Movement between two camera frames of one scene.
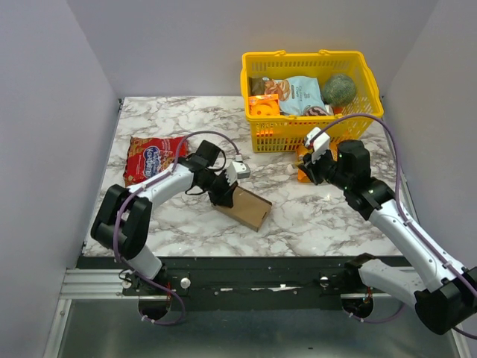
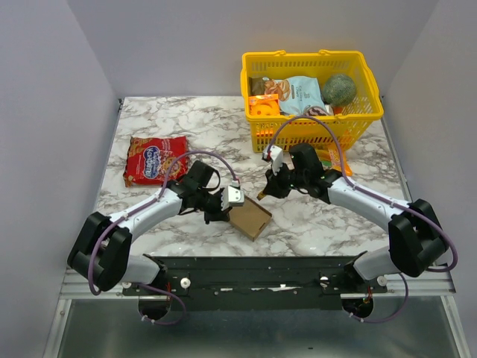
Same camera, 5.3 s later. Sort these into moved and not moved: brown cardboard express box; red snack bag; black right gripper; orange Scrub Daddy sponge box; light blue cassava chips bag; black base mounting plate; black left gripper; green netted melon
Moved: brown cardboard express box; black left gripper; black right gripper
Not moved: green netted melon; orange Scrub Daddy sponge box; red snack bag; black base mounting plate; light blue cassava chips bag
